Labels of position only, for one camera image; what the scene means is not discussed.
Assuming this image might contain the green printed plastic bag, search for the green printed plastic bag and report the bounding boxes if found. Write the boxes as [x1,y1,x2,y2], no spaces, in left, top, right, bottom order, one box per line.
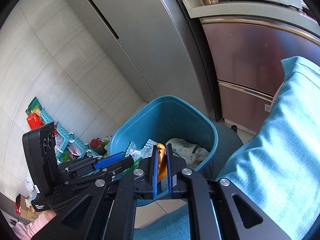
[121,139,157,176]

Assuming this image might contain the long orange peel strip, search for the long orange peel strip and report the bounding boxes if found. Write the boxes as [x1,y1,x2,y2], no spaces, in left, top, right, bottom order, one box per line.
[156,143,167,183]

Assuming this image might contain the floral paper cup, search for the floral paper cup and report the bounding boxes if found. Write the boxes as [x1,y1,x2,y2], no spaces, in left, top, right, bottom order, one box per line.
[166,138,209,169]

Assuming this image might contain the pink sleeve forearm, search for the pink sleeve forearm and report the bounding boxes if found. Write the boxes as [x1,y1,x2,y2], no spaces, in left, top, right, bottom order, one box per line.
[11,210,56,240]

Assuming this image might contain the teal trash bin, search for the teal trash bin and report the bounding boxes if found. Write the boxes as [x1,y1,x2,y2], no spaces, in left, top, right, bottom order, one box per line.
[107,94,219,207]

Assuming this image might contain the dark lower kitchen cabinets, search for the dark lower kitchen cabinets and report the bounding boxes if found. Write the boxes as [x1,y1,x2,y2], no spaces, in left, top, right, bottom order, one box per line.
[201,16,319,133]

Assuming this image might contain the teal storage rack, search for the teal storage rack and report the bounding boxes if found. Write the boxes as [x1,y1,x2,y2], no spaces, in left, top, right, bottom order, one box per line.
[25,96,101,164]

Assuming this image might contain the blue floral tablecloth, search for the blue floral tablecloth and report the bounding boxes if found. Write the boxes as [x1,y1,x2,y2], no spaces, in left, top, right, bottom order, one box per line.
[133,56,320,240]

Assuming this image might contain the grey refrigerator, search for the grey refrigerator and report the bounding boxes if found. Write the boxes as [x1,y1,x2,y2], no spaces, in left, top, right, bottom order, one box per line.
[66,0,222,121]

